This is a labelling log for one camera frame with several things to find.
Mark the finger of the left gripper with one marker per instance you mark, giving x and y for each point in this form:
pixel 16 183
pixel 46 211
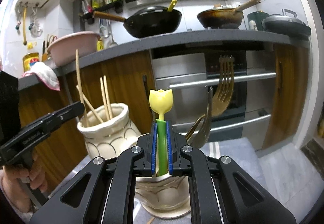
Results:
pixel 67 113

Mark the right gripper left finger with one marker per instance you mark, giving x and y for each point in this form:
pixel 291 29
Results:
pixel 103 191

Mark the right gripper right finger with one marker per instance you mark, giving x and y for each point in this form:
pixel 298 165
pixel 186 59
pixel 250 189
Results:
pixel 220 190

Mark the wooden chopstick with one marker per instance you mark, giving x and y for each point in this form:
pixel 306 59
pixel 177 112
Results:
pixel 107 97
pixel 104 98
pixel 80 85
pixel 87 102

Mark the green yellow tulip spoon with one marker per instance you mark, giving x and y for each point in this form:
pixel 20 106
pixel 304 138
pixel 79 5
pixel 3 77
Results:
pixel 161 102

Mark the grey kitchen countertop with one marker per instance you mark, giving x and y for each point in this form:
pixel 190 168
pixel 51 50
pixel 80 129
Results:
pixel 204 37

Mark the white ceramic utensil holder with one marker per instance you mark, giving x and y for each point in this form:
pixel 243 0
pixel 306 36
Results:
pixel 165 197

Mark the pink white dish cloth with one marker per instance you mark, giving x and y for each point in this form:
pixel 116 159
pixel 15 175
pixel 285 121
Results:
pixel 45 74

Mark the pink plastic basin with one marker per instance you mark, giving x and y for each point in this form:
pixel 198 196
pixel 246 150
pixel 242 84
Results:
pixel 62 50

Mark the silver fork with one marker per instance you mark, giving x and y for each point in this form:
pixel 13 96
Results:
pixel 200 138

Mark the yellow cooking oil bottle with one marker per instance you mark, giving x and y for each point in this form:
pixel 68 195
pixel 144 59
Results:
pixel 31 56

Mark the gold fork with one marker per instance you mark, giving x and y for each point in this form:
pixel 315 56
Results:
pixel 222 96

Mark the built-in steel oven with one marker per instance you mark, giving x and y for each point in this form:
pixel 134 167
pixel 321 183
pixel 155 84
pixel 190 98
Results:
pixel 191 72

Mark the yellow spatula in wok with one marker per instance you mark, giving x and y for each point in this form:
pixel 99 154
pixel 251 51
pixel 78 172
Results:
pixel 171 5

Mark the brown frying pan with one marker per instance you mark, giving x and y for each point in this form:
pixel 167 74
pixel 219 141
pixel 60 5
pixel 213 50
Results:
pixel 225 17

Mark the dark green kettle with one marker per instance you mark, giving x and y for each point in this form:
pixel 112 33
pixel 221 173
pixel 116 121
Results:
pixel 255 20

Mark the black wall spice rack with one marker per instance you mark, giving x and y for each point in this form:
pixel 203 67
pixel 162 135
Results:
pixel 88 7

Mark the black wok wooden handle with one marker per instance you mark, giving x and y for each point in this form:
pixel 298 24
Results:
pixel 154 20

